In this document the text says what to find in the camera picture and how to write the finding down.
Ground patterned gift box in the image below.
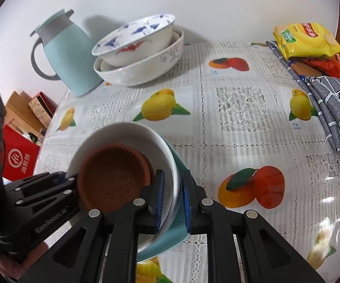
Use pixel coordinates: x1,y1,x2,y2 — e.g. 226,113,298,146
28,92,57,129

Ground large white bowl grey scroll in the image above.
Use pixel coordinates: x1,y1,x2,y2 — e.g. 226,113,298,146
93,26,185,87

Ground light blue square plate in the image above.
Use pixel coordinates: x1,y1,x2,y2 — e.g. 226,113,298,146
136,136,195,263

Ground small white bowl grey scroll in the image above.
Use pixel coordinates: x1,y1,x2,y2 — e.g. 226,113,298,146
68,122,180,254

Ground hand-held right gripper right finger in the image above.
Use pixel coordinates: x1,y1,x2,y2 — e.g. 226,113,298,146
182,169,325,283

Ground red paper bag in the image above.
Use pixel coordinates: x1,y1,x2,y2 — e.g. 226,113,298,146
2,125,41,183

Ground grey checked cloth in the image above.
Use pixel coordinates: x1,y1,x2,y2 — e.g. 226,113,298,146
251,41,340,166

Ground person's left hand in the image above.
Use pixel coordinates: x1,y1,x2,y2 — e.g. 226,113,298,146
0,240,51,282

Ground red snack packet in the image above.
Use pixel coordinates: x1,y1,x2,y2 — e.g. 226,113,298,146
301,51,340,90

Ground light blue thermos jug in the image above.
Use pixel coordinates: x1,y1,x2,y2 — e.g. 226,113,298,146
30,9,103,97

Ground yellow snack packet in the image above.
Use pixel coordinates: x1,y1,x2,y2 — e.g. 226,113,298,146
273,23,340,61

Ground fruit print tablecloth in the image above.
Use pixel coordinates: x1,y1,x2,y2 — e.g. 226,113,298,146
33,42,340,283

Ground small brown clay bowl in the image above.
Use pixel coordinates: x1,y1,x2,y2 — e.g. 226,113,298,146
76,144,153,213
135,150,156,186

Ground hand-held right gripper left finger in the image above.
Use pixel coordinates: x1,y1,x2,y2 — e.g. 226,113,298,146
18,169,165,283

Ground blue patterned porcelain bowl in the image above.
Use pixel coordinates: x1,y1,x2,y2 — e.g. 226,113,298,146
91,13,176,67

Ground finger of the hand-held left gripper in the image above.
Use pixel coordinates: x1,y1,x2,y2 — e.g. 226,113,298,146
13,178,79,213
6,171,68,197

